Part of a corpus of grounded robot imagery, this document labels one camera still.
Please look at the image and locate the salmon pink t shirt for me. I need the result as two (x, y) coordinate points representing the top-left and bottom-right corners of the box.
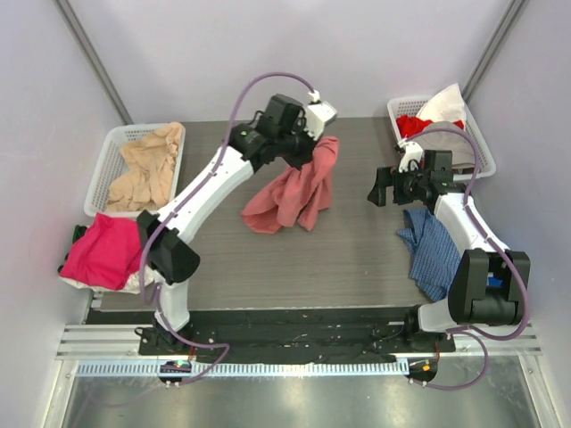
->
(241, 136), (340, 235)

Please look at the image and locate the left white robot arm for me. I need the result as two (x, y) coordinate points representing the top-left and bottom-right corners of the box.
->
(137, 94), (337, 356)

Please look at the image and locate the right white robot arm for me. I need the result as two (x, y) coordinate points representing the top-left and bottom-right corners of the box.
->
(368, 150), (531, 352)

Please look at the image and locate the grey bucket hat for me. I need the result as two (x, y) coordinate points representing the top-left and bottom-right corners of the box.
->
(414, 128), (476, 170)

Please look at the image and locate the red garment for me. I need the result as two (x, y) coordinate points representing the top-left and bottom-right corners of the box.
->
(396, 115), (465, 142)

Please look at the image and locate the blue checkered shirt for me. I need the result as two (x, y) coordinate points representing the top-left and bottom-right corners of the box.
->
(397, 208), (460, 302)

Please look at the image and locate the right white plastic basket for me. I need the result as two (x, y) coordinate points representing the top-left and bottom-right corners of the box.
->
(386, 95), (496, 178)

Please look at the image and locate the white plastic basket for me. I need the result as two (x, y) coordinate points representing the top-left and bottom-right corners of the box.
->
(84, 123), (186, 218)
(386, 95), (496, 178)

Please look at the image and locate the bright blue garment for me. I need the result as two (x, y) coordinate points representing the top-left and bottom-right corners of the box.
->
(486, 276), (503, 289)

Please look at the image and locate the beige t shirt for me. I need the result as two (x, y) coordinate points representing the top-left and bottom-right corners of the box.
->
(106, 122), (184, 212)

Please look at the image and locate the left white plastic basket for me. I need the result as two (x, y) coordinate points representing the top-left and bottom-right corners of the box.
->
(84, 123), (186, 218)

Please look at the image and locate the magenta t shirt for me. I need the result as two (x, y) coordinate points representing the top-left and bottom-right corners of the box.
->
(59, 213), (142, 292)

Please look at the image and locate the cream white garment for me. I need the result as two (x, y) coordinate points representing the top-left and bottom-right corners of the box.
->
(60, 267), (155, 294)

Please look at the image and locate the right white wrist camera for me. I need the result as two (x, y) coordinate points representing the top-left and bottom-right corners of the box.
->
(397, 138), (424, 173)

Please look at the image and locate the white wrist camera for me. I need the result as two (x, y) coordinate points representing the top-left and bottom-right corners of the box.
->
(304, 90), (337, 141)
(397, 138), (424, 173)

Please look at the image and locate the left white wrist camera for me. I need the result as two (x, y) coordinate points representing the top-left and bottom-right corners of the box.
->
(304, 90), (337, 141)

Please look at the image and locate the right corner aluminium post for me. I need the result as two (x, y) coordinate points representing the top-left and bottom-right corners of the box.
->
(462, 0), (530, 103)

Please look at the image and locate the corner aluminium post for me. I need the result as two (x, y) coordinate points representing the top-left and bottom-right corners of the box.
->
(462, 0), (530, 103)
(53, 0), (133, 125)

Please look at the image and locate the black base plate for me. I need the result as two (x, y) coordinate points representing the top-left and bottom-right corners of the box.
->
(135, 307), (456, 365)

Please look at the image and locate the left corner aluminium post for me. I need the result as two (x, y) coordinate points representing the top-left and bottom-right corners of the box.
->
(53, 0), (133, 125)

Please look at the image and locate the white slotted cable duct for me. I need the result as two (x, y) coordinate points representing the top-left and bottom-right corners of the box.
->
(76, 358), (410, 378)

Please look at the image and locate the aluminium frame rail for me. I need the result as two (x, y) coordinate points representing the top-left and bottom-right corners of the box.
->
(56, 325), (542, 360)

